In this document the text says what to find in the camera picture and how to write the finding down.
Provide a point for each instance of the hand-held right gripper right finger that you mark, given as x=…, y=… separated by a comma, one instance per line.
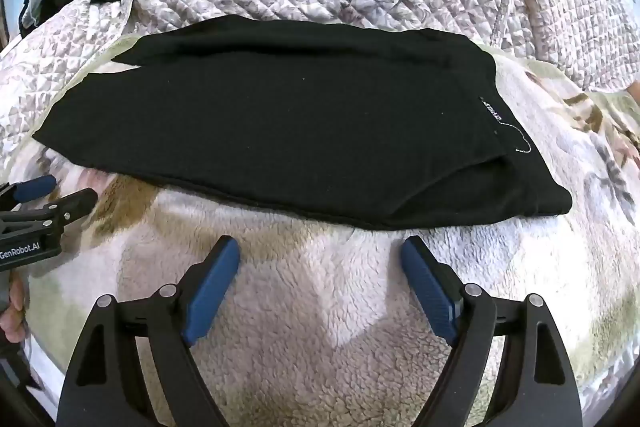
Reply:
x=430, y=292

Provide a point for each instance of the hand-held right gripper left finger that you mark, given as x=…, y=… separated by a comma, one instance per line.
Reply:
x=212, y=292

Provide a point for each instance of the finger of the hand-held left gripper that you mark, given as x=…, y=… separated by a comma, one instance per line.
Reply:
x=35, y=188
x=80, y=202

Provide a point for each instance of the black pants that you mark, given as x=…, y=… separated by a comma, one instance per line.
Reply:
x=300, y=117

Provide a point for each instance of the person's left hand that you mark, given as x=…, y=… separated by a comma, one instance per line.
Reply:
x=12, y=314

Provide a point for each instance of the floral fleece blanket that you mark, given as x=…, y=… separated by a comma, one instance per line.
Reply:
x=310, y=307

